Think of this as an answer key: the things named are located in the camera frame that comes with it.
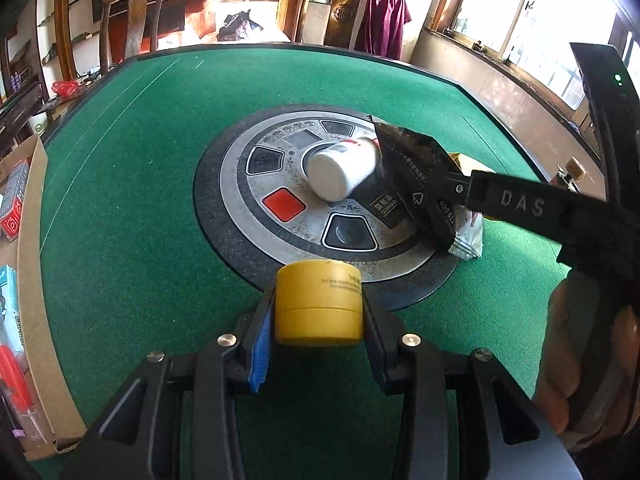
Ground shallow cardboard tray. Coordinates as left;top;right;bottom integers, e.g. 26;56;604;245
1;136;87;462

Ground black foil sachet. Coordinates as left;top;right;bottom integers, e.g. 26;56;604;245
373;120;469;252

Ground red pen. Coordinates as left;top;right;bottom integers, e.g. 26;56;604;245
1;344;46;442

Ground yellow round jar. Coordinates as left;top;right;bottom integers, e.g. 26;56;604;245
274;259;363;348

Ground small white cup jar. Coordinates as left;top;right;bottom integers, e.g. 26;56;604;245
307;136;380;203

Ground silver red tall box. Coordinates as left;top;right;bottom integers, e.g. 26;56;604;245
0;158;29;242

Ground yellow snack packet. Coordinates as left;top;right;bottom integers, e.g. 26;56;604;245
449;153;495;177

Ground white tissue packet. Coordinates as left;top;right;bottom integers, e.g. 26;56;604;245
0;264;24;354

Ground person's right hand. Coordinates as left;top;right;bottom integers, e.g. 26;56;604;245
534;271;639;452

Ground dark perfume bottle gold cap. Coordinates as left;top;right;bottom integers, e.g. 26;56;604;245
550;156;587;193

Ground round mahjong table control panel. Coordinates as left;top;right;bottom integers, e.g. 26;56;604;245
192;104;461;312

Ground maroon cloth on chair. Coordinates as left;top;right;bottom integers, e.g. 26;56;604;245
354;0;411;61

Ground wooden chair right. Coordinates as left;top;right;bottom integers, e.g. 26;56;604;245
294;0;360;49

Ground wooden chair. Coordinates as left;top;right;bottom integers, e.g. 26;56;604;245
100;0;163;76
294;0;360;49

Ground wooden chair left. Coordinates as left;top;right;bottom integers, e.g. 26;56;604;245
100;0;163;76

